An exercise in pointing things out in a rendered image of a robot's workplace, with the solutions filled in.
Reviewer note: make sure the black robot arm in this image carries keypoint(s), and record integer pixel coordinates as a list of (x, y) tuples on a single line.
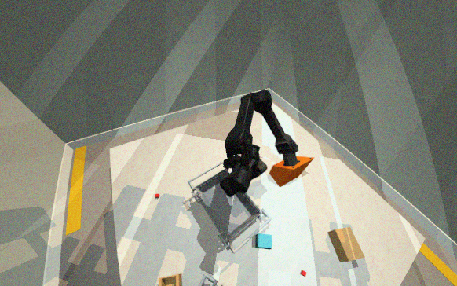
[(239, 141)]

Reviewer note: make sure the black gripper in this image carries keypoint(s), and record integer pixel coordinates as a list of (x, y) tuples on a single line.
[(261, 169)]

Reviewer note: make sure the teal cube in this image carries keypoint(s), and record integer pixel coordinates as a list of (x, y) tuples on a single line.
[(263, 241)]

